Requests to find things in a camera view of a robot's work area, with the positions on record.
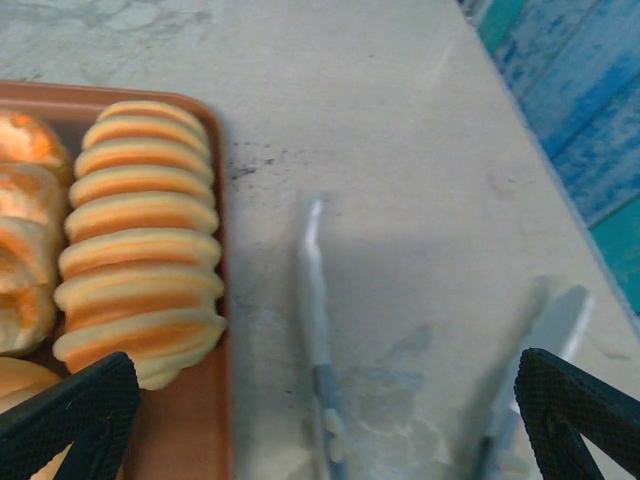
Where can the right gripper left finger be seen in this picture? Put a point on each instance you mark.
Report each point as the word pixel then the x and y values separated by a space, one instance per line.
pixel 90 395

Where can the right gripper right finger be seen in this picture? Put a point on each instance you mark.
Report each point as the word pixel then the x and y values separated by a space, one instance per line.
pixel 550 390

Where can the brown plastic tray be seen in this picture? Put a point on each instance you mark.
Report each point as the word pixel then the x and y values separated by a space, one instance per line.
pixel 190 425

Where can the ridged striped fake bread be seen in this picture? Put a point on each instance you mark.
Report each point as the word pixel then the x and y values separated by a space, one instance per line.
pixel 140 225

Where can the twisted glazed fake bread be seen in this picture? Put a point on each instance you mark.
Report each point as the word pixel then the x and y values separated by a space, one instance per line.
pixel 25 200

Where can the metal tongs with white tips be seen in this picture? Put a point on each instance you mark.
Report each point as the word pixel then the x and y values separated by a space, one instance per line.
pixel 315 300

